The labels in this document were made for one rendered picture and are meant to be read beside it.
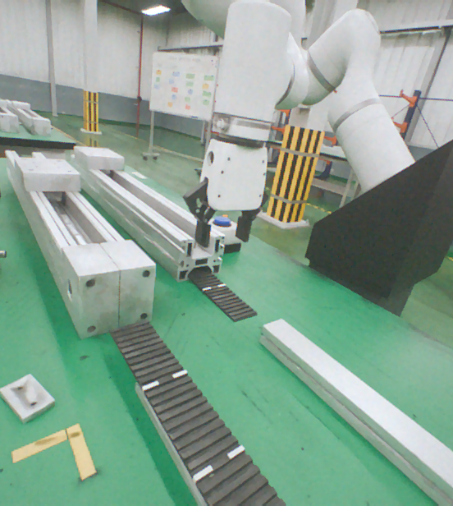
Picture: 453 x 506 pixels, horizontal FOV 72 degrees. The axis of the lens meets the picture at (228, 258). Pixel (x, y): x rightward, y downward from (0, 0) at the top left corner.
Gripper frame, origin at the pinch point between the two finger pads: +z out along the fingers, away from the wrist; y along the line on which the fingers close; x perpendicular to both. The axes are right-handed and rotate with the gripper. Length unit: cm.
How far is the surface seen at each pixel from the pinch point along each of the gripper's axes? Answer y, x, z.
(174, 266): -4.9, 6.8, 8.5
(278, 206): 250, 212, 69
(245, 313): 0.5, -8.5, 10.6
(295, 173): 250, 199, 27
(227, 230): 12.0, 13.5, 5.2
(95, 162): -3, 62, 0
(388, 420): -0.5, -33.2, 8.0
